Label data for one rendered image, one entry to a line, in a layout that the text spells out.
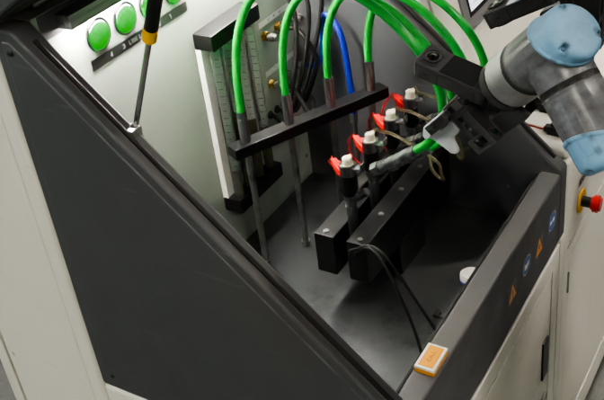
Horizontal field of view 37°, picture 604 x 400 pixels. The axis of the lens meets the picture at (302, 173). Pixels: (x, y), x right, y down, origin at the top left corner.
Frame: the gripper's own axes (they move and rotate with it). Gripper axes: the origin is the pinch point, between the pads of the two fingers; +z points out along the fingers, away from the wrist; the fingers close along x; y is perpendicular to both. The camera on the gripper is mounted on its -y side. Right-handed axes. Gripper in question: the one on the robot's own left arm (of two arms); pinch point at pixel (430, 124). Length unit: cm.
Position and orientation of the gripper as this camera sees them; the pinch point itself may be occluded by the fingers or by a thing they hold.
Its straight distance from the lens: 137.3
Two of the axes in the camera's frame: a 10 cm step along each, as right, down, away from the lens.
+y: 7.0, 7.2, -0.1
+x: 6.5, -6.3, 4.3
